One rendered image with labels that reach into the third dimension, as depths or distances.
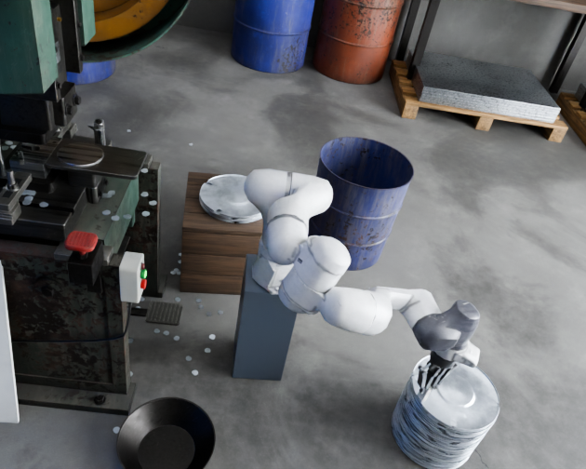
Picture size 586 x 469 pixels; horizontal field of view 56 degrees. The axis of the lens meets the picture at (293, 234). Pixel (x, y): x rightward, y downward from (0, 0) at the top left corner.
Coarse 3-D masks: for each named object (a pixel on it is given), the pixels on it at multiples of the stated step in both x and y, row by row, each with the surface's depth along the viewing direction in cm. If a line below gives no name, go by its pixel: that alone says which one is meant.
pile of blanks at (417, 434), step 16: (400, 400) 189; (416, 400) 175; (400, 416) 185; (416, 416) 178; (400, 432) 185; (416, 432) 177; (432, 432) 173; (448, 432) 169; (464, 432) 169; (480, 432) 169; (400, 448) 187; (416, 448) 180; (432, 448) 176; (448, 448) 174; (464, 448) 174; (432, 464) 181; (448, 464) 180
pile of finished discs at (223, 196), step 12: (216, 180) 227; (228, 180) 228; (240, 180) 230; (204, 192) 219; (216, 192) 220; (228, 192) 221; (240, 192) 222; (204, 204) 214; (216, 204) 214; (228, 204) 215; (240, 204) 216; (252, 204) 218; (216, 216) 211; (228, 216) 209; (240, 216) 211; (252, 216) 212
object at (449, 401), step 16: (416, 368) 183; (464, 368) 186; (416, 384) 178; (448, 384) 179; (464, 384) 180; (480, 384) 182; (432, 400) 174; (448, 400) 174; (464, 400) 175; (480, 400) 177; (496, 400) 178; (448, 416) 170; (464, 416) 171; (480, 416) 172; (496, 416) 173
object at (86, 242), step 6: (72, 234) 133; (78, 234) 133; (84, 234) 133; (90, 234) 134; (96, 234) 134; (66, 240) 131; (72, 240) 131; (78, 240) 131; (84, 240) 132; (90, 240) 132; (96, 240) 133; (66, 246) 130; (72, 246) 130; (78, 246) 130; (84, 246) 130; (90, 246) 131; (84, 252) 134
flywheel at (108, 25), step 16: (96, 0) 164; (112, 0) 164; (128, 0) 164; (144, 0) 160; (160, 0) 160; (96, 16) 165; (112, 16) 164; (128, 16) 163; (144, 16) 163; (96, 32) 166; (112, 32) 166; (128, 32) 166
